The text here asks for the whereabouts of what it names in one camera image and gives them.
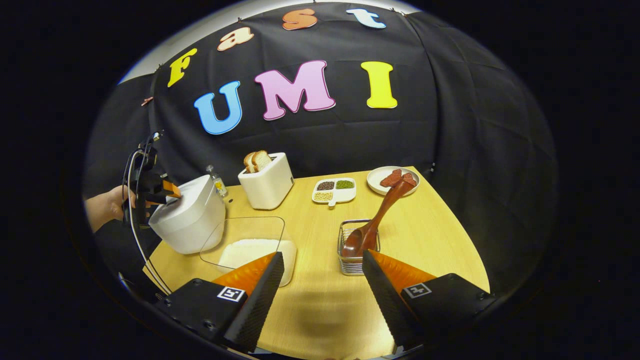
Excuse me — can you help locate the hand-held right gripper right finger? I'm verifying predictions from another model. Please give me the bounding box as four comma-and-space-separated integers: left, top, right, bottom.
362, 250, 497, 351

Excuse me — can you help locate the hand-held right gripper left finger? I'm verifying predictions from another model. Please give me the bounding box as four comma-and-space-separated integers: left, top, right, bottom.
165, 251, 285, 353

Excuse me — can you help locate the white rice cooker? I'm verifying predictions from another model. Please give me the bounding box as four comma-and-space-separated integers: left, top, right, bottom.
148, 174, 227, 255

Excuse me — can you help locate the metal wire chopstick holder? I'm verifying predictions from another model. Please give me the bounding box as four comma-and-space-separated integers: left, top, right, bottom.
337, 219, 381, 277

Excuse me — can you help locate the brown wooden spoon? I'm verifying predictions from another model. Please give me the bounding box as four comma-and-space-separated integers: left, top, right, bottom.
342, 179, 416, 259

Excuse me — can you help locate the small glass bottle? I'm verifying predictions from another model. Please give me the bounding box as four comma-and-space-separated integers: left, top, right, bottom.
206, 165, 229, 198

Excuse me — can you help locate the clear plastic container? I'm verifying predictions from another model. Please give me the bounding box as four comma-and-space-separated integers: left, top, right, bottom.
199, 216, 298, 288

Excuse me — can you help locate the white toaster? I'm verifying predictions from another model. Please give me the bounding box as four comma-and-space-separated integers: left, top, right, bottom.
238, 152, 295, 211

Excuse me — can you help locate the white divided dish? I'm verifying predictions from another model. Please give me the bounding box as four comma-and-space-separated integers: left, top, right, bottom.
311, 177, 357, 207

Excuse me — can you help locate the white round plate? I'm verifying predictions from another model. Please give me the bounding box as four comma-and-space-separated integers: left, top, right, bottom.
366, 166, 421, 196

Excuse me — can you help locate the white cable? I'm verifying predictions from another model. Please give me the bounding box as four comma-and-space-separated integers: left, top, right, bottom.
127, 150, 173, 296

